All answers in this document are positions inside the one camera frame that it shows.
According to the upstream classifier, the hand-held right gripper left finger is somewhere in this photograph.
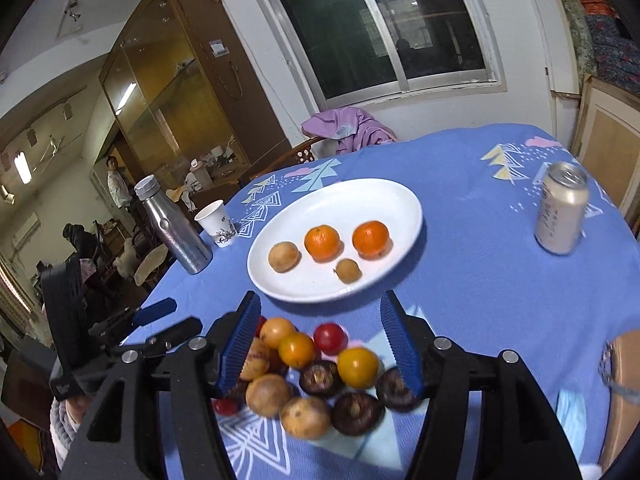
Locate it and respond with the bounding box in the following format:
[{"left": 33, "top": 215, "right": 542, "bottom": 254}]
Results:
[{"left": 59, "top": 291, "right": 263, "bottom": 480}]

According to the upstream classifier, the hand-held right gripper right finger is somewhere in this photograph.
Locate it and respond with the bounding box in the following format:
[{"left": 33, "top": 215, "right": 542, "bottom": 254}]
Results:
[{"left": 379, "top": 290, "right": 583, "bottom": 480}]

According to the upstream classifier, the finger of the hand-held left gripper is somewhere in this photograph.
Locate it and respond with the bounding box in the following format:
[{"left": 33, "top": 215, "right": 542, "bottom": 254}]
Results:
[
  {"left": 89, "top": 298, "right": 178, "bottom": 343},
  {"left": 120, "top": 316, "right": 203, "bottom": 359}
]

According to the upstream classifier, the mottled brown fruit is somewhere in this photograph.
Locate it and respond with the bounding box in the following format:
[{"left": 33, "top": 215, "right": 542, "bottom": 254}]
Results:
[{"left": 239, "top": 337, "right": 272, "bottom": 382}]

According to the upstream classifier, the dark water chestnut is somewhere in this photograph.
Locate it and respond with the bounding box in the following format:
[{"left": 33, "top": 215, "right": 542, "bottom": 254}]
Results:
[
  {"left": 376, "top": 367, "right": 426, "bottom": 413},
  {"left": 299, "top": 360, "right": 345, "bottom": 398},
  {"left": 331, "top": 392, "right": 386, "bottom": 437}
]

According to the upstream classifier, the dark purple plum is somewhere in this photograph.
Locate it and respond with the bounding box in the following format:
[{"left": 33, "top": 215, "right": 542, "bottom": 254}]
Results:
[{"left": 267, "top": 347, "right": 289, "bottom": 376}]

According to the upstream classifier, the large orange tomato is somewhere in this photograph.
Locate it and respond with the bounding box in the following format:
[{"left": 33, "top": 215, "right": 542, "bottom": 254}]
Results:
[{"left": 336, "top": 347, "right": 381, "bottom": 389}]

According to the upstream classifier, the small orange tomato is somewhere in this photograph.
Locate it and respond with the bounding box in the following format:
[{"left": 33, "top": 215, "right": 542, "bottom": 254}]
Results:
[{"left": 278, "top": 333, "right": 317, "bottom": 368}]

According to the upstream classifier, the white oval plate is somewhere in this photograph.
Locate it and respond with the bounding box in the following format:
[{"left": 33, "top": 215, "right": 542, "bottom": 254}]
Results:
[{"left": 246, "top": 178, "right": 425, "bottom": 304}]

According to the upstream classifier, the person's left hand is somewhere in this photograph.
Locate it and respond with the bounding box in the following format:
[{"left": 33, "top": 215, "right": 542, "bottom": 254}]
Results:
[{"left": 64, "top": 394, "right": 93, "bottom": 428}]

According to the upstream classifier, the cream chair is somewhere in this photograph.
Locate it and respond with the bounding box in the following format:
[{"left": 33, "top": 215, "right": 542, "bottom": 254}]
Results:
[{"left": 132, "top": 245, "right": 168, "bottom": 286}]

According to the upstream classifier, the silver metal bottle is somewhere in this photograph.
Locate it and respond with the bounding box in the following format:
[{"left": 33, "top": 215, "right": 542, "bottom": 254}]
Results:
[{"left": 133, "top": 175, "right": 214, "bottom": 276}]

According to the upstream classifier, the white air conditioner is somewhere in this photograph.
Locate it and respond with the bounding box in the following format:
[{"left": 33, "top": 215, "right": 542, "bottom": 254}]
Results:
[{"left": 10, "top": 211, "right": 41, "bottom": 248}]

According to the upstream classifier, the small tan round fruit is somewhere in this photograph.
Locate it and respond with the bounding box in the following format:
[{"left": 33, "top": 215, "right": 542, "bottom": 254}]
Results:
[{"left": 334, "top": 258, "right": 362, "bottom": 285}]

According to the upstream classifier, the blue printed tablecloth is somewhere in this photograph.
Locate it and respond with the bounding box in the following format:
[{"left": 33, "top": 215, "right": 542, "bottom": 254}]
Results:
[{"left": 120, "top": 122, "right": 640, "bottom": 480}]

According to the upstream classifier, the white paper cup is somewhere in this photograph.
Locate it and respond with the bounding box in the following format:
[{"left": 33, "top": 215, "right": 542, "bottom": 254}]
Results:
[{"left": 194, "top": 199, "right": 237, "bottom": 249}]

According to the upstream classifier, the orange mandarin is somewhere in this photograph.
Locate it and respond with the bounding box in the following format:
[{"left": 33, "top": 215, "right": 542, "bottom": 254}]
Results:
[
  {"left": 352, "top": 220, "right": 390, "bottom": 260},
  {"left": 304, "top": 225, "right": 342, "bottom": 261}
]

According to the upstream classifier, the ceiling fan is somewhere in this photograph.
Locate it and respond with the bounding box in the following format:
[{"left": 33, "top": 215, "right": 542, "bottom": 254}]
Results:
[{"left": 40, "top": 135, "right": 68, "bottom": 158}]

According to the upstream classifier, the blue face mask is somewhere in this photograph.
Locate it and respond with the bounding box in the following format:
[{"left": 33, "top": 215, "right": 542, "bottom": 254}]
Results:
[{"left": 555, "top": 390, "right": 593, "bottom": 441}]

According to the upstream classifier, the beige drink can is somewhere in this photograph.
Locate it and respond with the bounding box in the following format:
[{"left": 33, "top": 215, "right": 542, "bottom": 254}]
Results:
[{"left": 534, "top": 161, "right": 591, "bottom": 256}]

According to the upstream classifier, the wooden glass cabinet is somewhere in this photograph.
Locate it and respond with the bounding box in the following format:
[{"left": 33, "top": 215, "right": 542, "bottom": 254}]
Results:
[{"left": 98, "top": 0, "right": 293, "bottom": 196}]

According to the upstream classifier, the purple jacket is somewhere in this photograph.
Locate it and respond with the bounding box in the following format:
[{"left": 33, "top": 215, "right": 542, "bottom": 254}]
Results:
[{"left": 301, "top": 106, "right": 398, "bottom": 157}]

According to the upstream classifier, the wooden board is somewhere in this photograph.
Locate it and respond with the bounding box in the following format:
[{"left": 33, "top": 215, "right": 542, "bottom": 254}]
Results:
[{"left": 570, "top": 74, "right": 640, "bottom": 221}]

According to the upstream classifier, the white framed window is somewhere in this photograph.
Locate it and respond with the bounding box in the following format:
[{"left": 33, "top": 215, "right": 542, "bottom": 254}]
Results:
[{"left": 245, "top": 0, "right": 503, "bottom": 111}]

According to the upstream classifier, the stack of printed blankets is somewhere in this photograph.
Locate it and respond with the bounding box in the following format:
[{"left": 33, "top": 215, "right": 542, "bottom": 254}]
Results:
[{"left": 575, "top": 0, "right": 640, "bottom": 96}]

